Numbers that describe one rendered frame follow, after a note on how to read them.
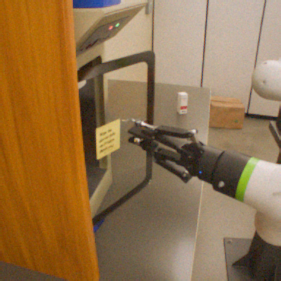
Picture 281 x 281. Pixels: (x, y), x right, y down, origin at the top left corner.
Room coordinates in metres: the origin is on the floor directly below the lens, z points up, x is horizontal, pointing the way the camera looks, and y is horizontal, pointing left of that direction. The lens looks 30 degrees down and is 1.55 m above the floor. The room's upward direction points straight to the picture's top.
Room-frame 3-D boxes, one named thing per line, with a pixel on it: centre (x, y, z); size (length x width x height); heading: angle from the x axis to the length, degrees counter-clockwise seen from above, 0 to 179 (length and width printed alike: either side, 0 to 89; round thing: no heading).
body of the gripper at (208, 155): (0.52, -0.14, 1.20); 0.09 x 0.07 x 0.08; 51
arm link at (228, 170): (0.48, -0.20, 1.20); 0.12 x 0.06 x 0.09; 141
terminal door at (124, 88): (0.61, 0.05, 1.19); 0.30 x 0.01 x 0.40; 141
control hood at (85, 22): (0.63, 0.07, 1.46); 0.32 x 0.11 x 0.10; 166
